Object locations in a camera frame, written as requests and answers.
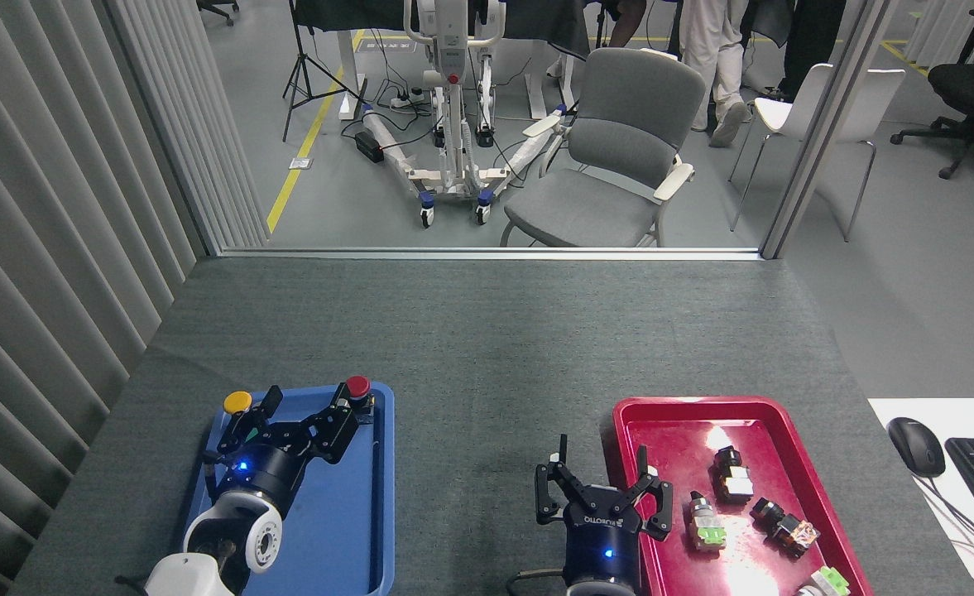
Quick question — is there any red plastic tray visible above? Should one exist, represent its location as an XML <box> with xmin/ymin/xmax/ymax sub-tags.
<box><xmin>601</xmin><ymin>396</ymin><xmax>875</xmax><ymax>596</ymax></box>

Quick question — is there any black switch with clear block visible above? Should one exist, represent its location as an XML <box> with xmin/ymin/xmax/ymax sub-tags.
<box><xmin>750</xmin><ymin>497</ymin><xmax>821</xmax><ymax>559</ymax></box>

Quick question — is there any black computer mouse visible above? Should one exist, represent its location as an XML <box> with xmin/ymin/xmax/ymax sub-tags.
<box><xmin>887</xmin><ymin>416</ymin><xmax>947</xmax><ymax>478</ymax></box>

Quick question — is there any person in dark clothes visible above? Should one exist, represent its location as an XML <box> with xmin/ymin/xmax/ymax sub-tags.
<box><xmin>772</xmin><ymin>0</ymin><xmax>847</xmax><ymax>104</ymax></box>

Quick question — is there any black tripod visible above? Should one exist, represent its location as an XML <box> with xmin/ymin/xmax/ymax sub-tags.
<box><xmin>281</xmin><ymin>0</ymin><xmax>363</xmax><ymax>143</ymax></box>

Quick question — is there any white and green switch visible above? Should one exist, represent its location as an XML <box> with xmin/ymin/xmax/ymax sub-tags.
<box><xmin>794</xmin><ymin>566</ymin><xmax>852</xmax><ymax>596</ymax></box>

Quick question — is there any silver switch with green label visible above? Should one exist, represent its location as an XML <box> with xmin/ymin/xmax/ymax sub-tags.
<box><xmin>684</xmin><ymin>491</ymin><xmax>727</xmax><ymax>553</ymax></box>

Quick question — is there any black and white switch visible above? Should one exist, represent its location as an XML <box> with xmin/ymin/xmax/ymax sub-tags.
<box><xmin>712</xmin><ymin>445</ymin><xmax>756</xmax><ymax>504</ymax></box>

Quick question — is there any person's leg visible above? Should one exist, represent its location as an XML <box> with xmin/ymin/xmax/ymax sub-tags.
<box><xmin>609</xmin><ymin>0</ymin><xmax>649</xmax><ymax>49</ymax></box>

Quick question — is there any silver post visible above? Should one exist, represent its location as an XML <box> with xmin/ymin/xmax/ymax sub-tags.
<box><xmin>760</xmin><ymin>0</ymin><xmax>901</xmax><ymax>260</ymax></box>

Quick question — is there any grey padded armchair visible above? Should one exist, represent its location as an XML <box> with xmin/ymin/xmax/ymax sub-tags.
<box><xmin>499</xmin><ymin>47</ymin><xmax>707</xmax><ymax>248</ymax></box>

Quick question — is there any white plastic chair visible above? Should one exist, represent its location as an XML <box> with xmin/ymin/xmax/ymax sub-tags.
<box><xmin>729</xmin><ymin>63</ymin><xmax>907</xmax><ymax>243</ymax></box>

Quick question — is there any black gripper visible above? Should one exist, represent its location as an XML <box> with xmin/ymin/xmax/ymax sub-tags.
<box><xmin>535</xmin><ymin>435</ymin><xmax>674</xmax><ymax>584</ymax></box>
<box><xmin>218</xmin><ymin>384</ymin><xmax>370</xmax><ymax>516</ymax></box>

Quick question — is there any black mouse cable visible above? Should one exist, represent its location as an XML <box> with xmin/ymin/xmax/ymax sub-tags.
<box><xmin>917</xmin><ymin>476</ymin><xmax>974</xmax><ymax>576</ymax></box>

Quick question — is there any grey ribbed partition panel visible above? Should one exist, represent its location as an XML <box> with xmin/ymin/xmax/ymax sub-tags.
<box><xmin>0</xmin><ymin>0</ymin><xmax>268</xmax><ymax>596</ymax></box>

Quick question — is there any silver table rail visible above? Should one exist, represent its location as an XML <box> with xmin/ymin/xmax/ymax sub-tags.
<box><xmin>218</xmin><ymin>247</ymin><xmax>762</xmax><ymax>262</ymax></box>

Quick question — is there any person in pale trousers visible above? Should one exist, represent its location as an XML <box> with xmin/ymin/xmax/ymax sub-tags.
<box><xmin>679</xmin><ymin>0</ymin><xmax>752</xmax><ymax>148</ymax></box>

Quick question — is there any blue plastic tray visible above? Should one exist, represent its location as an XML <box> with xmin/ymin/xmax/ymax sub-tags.
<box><xmin>176</xmin><ymin>381</ymin><xmax>396</xmax><ymax>596</ymax></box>

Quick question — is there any white stand on wheels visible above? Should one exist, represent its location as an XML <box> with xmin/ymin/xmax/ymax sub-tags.
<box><xmin>361</xmin><ymin>0</ymin><xmax>574</xmax><ymax>228</ymax></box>

